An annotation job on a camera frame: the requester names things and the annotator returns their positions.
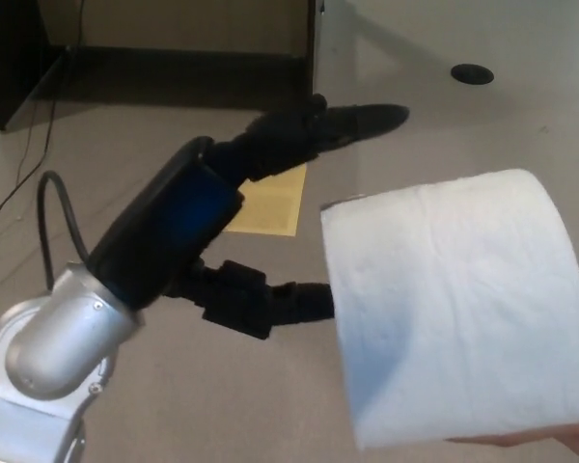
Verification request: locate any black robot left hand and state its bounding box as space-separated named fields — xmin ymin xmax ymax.
xmin=85 ymin=93 xmax=412 ymax=342

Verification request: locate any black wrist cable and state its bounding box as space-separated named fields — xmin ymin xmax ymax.
xmin=37 ymin=170 xmax=92 ymax=292

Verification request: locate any yellow paper envelope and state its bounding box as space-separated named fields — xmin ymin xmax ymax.
xmin=220 ymin=162 xmax=308 ymax=237

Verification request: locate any black power cable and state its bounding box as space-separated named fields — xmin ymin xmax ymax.
xmin=0 ymin=0 xmax=84 ymax=229

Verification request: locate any thin black cable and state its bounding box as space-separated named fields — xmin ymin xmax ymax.
xmin=16 ymin=98 xmax=41 ymax=184

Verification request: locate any person's bare hand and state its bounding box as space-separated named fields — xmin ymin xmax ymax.
xmin=444 ymin=307 xmax=579 ymax=463

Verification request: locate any black round floor grommet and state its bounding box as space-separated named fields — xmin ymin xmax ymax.
xmin=450 ymin=63 xmax=495 ymax=88

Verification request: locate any white toilet paper roll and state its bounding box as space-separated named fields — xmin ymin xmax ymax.
xmin=318 ymin=168 xmax=579 ymax=439

